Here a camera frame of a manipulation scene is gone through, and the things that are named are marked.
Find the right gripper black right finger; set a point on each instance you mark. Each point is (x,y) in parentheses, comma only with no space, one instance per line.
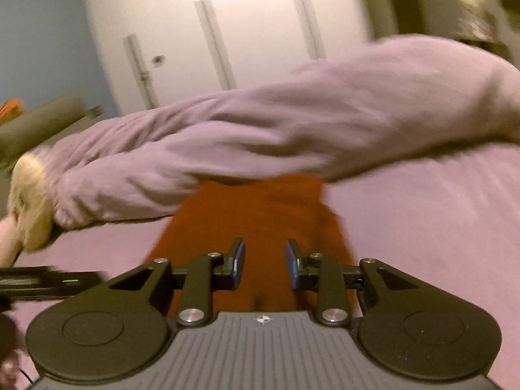
(406,325)

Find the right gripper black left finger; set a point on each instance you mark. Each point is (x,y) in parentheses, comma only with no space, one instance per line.
(120,327)

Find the rust brown knit cardigan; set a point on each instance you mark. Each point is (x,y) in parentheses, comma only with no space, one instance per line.
(266,214)

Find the cream cat plush toy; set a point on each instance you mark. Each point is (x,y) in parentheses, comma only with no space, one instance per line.
(28,223)

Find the lilac bed sheet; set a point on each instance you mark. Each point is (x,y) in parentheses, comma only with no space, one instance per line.
(452,221)

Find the olive green headboard cushion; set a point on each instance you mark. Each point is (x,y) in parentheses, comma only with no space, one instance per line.
(42,123)

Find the orange plush toy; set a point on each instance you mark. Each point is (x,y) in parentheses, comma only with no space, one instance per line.
(12,109)

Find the lilac rumpled duvet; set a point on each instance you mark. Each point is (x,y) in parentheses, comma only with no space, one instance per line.
(332,118)

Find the nightstand with small items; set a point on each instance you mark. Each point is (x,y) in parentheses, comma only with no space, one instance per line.
(476,27)

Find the white wardrobe with handles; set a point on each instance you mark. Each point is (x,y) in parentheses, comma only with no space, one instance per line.
(157,52)

